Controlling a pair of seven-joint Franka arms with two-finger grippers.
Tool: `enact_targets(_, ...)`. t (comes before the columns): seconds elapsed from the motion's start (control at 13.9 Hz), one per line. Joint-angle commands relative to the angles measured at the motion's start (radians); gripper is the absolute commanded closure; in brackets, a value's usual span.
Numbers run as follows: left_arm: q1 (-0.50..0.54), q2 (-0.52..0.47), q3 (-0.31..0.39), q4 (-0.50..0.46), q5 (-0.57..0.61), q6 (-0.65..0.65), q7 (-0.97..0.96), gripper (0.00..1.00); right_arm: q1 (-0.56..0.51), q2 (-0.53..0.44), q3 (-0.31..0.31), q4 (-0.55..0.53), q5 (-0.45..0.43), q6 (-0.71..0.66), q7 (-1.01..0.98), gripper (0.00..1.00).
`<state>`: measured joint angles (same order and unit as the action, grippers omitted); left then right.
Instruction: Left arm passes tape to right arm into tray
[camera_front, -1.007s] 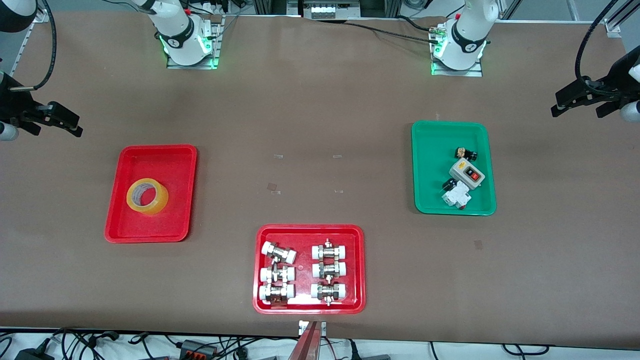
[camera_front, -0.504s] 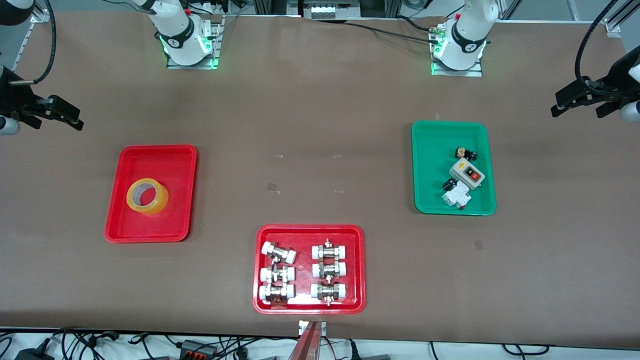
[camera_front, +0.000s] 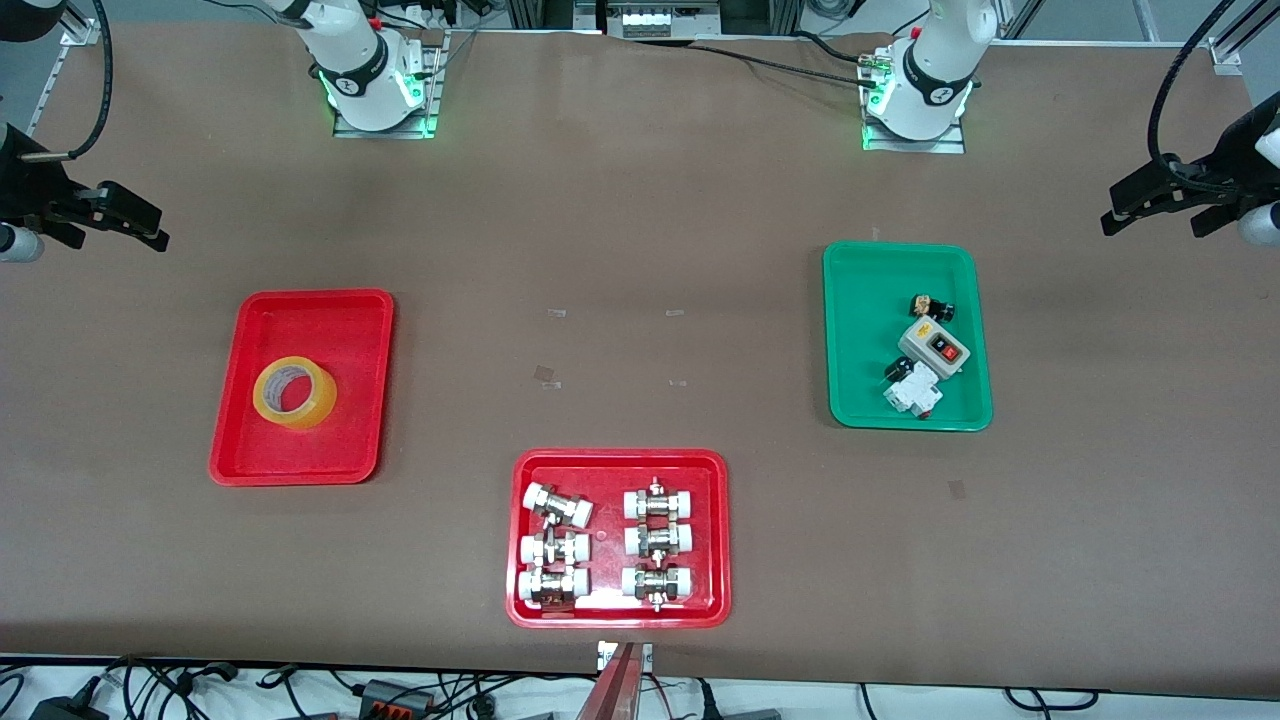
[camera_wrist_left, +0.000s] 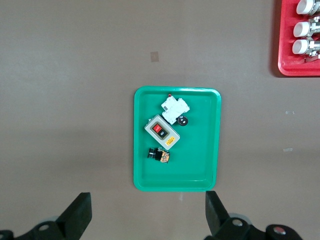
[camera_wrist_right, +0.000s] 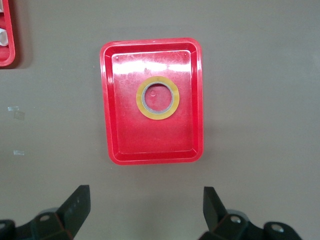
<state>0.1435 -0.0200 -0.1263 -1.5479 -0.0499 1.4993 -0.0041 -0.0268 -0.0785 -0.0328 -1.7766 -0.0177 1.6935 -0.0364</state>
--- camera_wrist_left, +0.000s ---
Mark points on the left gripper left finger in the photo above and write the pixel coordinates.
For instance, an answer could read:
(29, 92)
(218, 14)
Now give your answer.
(77, 217)

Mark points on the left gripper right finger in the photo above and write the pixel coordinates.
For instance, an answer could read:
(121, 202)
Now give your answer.
(217, 215)

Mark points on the green plastic tray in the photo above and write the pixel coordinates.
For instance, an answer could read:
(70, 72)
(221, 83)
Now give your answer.
(197, 162)

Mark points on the clear tape piece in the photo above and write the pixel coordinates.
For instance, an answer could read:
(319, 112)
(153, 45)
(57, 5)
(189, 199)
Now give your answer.
(289, 112)
(287, 150)
(154, 56)

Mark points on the red plastic tray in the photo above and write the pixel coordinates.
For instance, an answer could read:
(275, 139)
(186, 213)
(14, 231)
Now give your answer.
(286, 50)

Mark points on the small brass black connector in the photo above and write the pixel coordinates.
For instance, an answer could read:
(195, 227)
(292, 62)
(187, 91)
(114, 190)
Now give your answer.
(160, 155)

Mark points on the black round buzzer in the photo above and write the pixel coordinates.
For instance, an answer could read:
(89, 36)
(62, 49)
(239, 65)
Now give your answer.
(183, 121)

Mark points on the white circuit breaker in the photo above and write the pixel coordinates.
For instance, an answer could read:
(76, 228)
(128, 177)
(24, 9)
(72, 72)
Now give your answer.
(175, 108)

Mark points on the white capped metal pipe fitting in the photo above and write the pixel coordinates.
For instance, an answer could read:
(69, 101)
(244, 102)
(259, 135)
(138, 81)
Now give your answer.
(303, 47)
(303, 28)
(306, 6)

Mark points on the grey on-off switch box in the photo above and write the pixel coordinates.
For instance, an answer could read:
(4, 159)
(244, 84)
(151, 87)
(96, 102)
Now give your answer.
(162, 132)

